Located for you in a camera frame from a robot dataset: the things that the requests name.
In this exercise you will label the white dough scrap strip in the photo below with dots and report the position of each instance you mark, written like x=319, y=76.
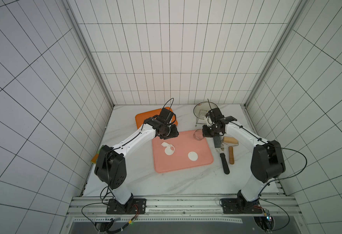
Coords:
x=169, y=149

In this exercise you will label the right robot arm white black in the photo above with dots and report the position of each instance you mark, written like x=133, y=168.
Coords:
x=267, y=158

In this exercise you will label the orange plastic tray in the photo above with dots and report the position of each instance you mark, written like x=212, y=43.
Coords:
x=147, y=117

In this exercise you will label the wooden rolling pin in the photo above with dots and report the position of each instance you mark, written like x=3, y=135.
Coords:
x=230, y=142

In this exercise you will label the pink plastic tray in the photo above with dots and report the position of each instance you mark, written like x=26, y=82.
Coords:
x=184, y=143

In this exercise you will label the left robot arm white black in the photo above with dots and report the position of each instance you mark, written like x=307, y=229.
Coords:
x=111, y=163

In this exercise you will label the green yellow packet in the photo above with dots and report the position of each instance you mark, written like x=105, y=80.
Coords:
x=94, y=159

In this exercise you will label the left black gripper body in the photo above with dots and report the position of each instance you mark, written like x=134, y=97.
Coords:
x=169, y=132

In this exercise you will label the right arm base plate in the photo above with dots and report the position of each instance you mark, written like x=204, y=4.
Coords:
x=239, y=206

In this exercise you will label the aluminium mounting rail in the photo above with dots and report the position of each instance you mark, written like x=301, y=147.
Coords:
x=180, y=208

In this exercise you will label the metal spatula black handle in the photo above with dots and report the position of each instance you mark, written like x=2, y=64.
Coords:
x=220, y=149

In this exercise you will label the round cut dumpling wrapper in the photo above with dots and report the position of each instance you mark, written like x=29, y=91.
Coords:
x=193, y=156

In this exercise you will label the metal wire lid rack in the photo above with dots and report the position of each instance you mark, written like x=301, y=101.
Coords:
x=198, y=120

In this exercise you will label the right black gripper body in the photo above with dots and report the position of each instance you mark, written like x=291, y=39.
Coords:
x=207, y=132

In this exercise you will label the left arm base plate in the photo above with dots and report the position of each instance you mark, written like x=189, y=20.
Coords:
x=133, y=206

